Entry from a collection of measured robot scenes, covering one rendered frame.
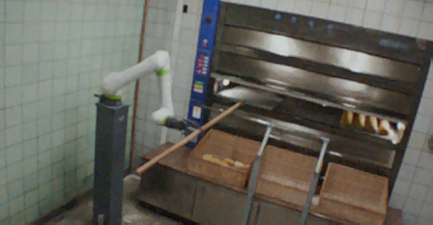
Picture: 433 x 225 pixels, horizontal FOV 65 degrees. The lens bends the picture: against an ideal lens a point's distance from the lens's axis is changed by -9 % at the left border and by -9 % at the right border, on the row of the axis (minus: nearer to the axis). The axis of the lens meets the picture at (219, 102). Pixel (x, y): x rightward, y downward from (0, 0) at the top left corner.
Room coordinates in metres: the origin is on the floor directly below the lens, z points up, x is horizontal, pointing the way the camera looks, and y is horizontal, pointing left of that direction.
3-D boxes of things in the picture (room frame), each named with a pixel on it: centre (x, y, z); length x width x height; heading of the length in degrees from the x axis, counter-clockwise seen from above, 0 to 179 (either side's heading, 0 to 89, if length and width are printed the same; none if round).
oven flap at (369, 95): (3.24, -0.77, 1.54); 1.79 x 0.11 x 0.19; 69
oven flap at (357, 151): (3.24, -0.77, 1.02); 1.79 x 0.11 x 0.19; 69
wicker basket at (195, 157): (3.19, -0.14, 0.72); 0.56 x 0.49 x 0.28; 70
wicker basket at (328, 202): (2.77, -1.26, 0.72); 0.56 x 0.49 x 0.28; 70
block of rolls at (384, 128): (3.44, -1.47, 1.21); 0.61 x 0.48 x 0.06; 159
